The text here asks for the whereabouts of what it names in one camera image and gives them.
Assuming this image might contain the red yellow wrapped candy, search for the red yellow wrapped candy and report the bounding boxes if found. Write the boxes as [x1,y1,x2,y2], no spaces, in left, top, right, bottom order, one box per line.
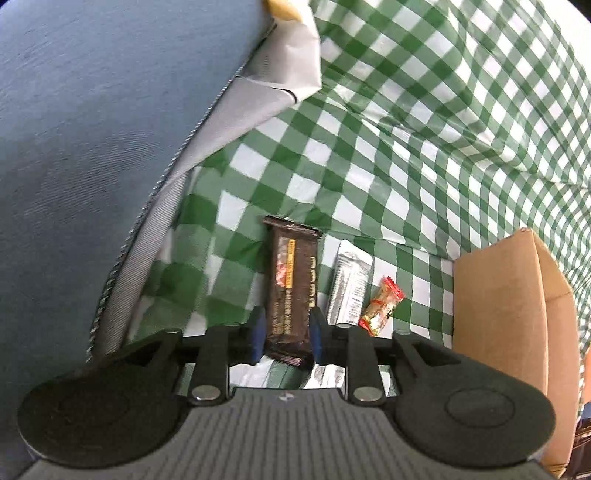
[359,276,405,335]

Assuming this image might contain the grey sofa cushion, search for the grey sofa cushion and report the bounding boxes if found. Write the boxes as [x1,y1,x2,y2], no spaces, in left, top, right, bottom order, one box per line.
[88,76,296,365]

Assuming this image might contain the white printed packet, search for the white printed packet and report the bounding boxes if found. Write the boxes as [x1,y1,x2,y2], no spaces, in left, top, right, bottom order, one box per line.
[302,364,345,391]

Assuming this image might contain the green white checked cloth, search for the green white checked cloth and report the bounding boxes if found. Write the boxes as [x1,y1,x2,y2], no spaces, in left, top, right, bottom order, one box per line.
[129,0,591,393]

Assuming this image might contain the dark brown snack bar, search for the dark brown snack bar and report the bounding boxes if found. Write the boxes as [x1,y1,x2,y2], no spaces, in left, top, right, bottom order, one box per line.
[262,215,322,367]

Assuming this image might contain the cardboard box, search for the cardboard box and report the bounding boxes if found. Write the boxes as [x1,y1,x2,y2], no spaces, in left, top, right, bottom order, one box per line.
[452,227,585,467]

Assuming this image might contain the silver snack packet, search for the silver snack packet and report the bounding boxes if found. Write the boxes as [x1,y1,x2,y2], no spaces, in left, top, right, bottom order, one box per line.
[327,239,374,326]

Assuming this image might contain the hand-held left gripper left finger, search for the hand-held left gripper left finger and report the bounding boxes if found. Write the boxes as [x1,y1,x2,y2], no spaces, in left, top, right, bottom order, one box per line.
[90,305,267,407]

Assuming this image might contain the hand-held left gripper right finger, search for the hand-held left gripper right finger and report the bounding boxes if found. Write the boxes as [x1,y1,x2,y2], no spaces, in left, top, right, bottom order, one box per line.
[308,305,468,407]

